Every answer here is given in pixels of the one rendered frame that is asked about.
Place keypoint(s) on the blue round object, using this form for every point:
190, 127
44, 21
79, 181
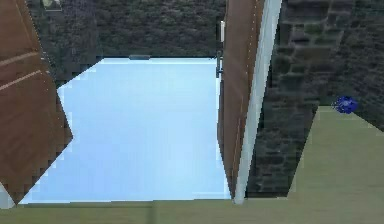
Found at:
346, 104

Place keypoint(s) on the brown wooden cabinet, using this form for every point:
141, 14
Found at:
26, 110

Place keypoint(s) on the framed wall picture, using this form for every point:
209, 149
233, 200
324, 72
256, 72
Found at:
51, 4

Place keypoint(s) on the brown wooden room door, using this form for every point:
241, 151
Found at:
237, 100

